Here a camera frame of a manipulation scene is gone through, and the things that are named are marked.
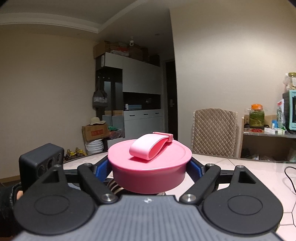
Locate orange lid pickle jar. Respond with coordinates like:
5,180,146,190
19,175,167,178
249,104,265,128

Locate glass jar yellow lid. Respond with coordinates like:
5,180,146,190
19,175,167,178
283,72,296,92

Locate stack of white plates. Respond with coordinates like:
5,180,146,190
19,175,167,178
85,139,104,155

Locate white storage cabinet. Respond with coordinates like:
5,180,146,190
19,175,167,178
93,53,164,138

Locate cardboard box on floor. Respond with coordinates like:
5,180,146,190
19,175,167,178
82,123,109,142

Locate black charging cable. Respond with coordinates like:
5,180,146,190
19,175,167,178
284,165,296,196

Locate wooden side shelf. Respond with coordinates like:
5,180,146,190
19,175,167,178
238,114,295,162

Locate pink bottle cap with strap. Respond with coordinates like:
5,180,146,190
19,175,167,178
108,132,192,194

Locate pink patterned bottle body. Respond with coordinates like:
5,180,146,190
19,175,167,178
104,179,143,197

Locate hanging dark bag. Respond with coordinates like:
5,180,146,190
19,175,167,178
92,78,108,108

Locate teal toaster oven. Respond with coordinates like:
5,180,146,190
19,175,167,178
282,90,296,133

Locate left hand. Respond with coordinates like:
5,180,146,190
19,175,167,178
1,183,23,238

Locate straw hat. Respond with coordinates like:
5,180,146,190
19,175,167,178
90,117,105,125

